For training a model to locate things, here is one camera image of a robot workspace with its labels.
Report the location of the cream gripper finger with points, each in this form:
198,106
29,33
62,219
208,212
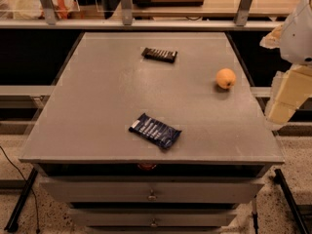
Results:
272,39
289,90

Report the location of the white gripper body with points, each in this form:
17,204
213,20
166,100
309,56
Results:
298,38

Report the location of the dark chocolate rxbar wrapper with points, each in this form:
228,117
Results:
160,55

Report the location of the blue blueberry rxbar wrapper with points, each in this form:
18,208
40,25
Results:
155,131

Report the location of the orange round fruit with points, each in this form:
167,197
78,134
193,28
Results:
226,78

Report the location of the grey drawer cabinet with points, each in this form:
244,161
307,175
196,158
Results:
87,157

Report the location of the upper drawer metal knob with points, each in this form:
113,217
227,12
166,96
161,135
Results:
152,196

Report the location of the drawer metal knob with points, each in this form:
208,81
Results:
152,196
153,223

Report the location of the lower drawer metal knob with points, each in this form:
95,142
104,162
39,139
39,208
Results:
153,223

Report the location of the orange white plastic bag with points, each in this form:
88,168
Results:
33,10

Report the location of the black right floor rail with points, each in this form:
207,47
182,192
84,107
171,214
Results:
302,214

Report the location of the black floor rail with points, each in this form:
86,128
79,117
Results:
302,214
12,225

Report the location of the black left floor rail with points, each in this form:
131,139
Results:
12,225

